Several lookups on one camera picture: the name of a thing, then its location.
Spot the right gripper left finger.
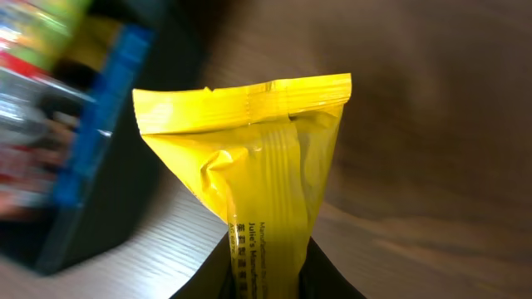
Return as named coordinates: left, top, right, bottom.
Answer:
left=170, top=233, right=235, bottom=299

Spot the blue snack bar wrapper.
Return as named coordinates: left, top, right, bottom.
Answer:
left=52, top=23, right=153, bottom=207

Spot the dark green box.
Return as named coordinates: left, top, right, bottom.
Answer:
left=1, top=1, right=204, bottom=275

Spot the Haribo gummy worms bag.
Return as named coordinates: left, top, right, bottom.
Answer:
left=1, top=0, right=90, bottom=221

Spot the yellow snack packet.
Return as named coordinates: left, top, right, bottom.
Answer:
left=132, top=73, right=352, bottom=298

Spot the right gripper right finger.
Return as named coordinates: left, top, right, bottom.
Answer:
left=299, top=238, right=366, bottom=299

